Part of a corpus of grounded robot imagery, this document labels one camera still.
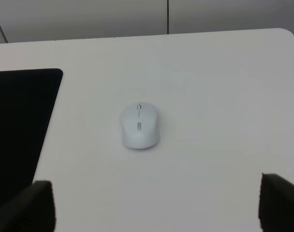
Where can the black mouse pad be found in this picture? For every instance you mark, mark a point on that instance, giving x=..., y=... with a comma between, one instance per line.
x=27, y=99

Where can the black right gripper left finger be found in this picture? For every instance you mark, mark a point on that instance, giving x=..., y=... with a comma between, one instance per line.
x=32, y=210

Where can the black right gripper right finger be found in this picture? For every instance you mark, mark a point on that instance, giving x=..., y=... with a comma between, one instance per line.
x=276, y=204

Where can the white computer mouse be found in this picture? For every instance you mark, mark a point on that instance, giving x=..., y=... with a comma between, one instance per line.
x=140, y=126

